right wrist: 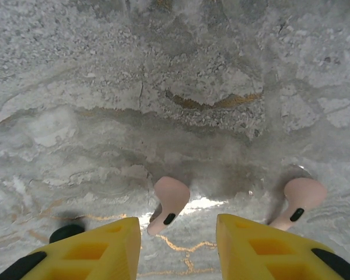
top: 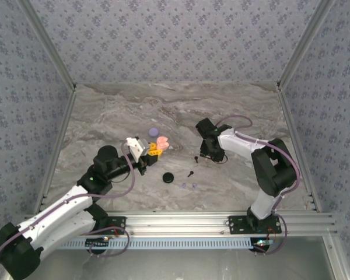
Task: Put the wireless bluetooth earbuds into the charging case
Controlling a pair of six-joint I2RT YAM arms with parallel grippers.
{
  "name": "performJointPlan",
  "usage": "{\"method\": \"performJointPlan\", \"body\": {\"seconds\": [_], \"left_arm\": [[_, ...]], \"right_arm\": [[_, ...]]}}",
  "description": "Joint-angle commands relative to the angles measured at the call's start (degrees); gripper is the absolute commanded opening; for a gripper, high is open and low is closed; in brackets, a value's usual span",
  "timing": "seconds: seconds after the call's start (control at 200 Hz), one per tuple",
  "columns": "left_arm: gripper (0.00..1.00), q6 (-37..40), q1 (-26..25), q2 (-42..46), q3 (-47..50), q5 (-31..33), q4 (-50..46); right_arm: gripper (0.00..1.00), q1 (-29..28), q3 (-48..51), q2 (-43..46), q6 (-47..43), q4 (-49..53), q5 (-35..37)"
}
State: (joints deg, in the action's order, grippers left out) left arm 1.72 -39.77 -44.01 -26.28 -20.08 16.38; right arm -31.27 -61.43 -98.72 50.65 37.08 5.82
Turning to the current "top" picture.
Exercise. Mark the round pink earbud case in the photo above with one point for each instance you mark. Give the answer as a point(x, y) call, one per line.
point(163, 142)

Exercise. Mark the round purple earbud case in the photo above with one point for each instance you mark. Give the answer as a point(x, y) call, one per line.
point(153, 132)

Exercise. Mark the round black earbud case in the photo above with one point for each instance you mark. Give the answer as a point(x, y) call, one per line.
point(168, 177)

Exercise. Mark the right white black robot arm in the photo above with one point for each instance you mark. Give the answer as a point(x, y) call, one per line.
point(274, 169)

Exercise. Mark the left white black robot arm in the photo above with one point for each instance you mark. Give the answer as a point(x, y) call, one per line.
point(61, 204)

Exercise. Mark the small lit circuit board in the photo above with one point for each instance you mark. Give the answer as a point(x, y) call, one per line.
point(262, 244)
point(97, 241)

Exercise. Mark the grey metal lower shelf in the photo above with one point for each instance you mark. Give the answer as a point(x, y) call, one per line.
point(175, 265)

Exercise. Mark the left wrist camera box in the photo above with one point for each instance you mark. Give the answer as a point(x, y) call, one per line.
point(137, 146)

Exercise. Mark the aluminium table side rail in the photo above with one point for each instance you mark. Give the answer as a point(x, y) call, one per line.
point(61, 131)
point(293, 131)

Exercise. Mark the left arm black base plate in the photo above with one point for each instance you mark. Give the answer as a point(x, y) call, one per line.
point(119, 224)

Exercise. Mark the aluminium mounting rail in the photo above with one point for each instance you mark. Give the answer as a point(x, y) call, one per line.
point(175, 224)

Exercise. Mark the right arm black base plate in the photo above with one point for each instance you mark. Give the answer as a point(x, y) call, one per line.
point(236, 226)

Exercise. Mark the aluminium frame post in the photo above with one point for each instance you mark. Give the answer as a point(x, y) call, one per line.
point(49, 43)
point(304, 43)

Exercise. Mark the aluminium frame leg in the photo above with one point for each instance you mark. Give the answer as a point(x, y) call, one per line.
point(335, 259)

